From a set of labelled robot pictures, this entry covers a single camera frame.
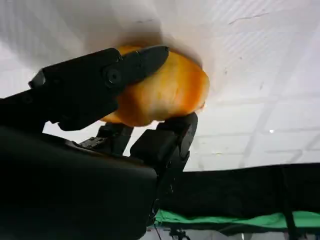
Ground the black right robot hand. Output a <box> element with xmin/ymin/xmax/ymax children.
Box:
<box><xmin>0</xmin><ymin>44</ymin><xmax>199</xmax><ymax>240</ymax></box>

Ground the green cloth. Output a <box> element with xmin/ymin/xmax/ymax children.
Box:
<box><xmin>153</xmin><ymin>209</ymin><xmax>320</xmax><ymax>232</ymax></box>

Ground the orange and white bread roll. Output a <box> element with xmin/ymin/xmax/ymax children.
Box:
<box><xmin>99</xmin><ymin>44</ymin><xmax>211</xmax><ymax>128</ymax></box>

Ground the black cloth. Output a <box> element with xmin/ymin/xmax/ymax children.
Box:
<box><xmin>154</xmin><ymin>161</ymin><xmax>320</xmax><ymax>237</ymax></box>

